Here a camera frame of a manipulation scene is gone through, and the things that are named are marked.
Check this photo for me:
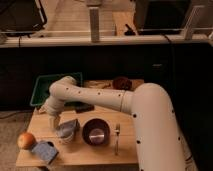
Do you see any silver fork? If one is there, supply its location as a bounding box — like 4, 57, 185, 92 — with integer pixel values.
115, 124, 120, 156

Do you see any small dark red bowl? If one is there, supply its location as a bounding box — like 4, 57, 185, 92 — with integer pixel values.
112, 77, 132, 90

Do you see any white horizontal rail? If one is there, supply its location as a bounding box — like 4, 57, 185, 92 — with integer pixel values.
0, 34, 210, 48

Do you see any dark purple bowl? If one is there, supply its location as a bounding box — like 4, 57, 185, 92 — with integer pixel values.
82, 118, 110, 146

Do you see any black monitor right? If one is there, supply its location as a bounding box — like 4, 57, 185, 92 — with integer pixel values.
133, 0, 191, 35

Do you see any white cup with cloth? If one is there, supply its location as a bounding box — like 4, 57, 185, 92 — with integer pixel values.
56, 119, 80, 144

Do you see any white vertical post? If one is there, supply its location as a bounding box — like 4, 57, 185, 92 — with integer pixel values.
89, 7, 100, 43

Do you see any green plastic tray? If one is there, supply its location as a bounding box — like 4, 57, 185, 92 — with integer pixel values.
30, 72, 83, 107

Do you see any blue sponge on holder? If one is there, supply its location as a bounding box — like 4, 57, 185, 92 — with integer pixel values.
31, 141, 59, 164

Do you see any red yellow apple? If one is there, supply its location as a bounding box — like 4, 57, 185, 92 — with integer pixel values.
17, 132, 36, 150

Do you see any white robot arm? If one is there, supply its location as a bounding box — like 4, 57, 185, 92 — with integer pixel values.
44, 76, 189, 171

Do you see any black monitor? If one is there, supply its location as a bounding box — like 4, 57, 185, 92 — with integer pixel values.
133, 0, 191, 35
0, 0, 47, 37

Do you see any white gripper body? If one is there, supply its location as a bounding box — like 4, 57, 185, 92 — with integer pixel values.
44, 97, 64, 116

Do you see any black rectangular block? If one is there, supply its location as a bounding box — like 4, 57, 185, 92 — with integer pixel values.
75, 104, 95, 113

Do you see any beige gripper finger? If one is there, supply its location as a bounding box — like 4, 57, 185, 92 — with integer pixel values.
49, 115, 60, 130

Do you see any black monitor left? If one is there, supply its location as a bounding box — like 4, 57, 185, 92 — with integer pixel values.
0, 0, 47, 37

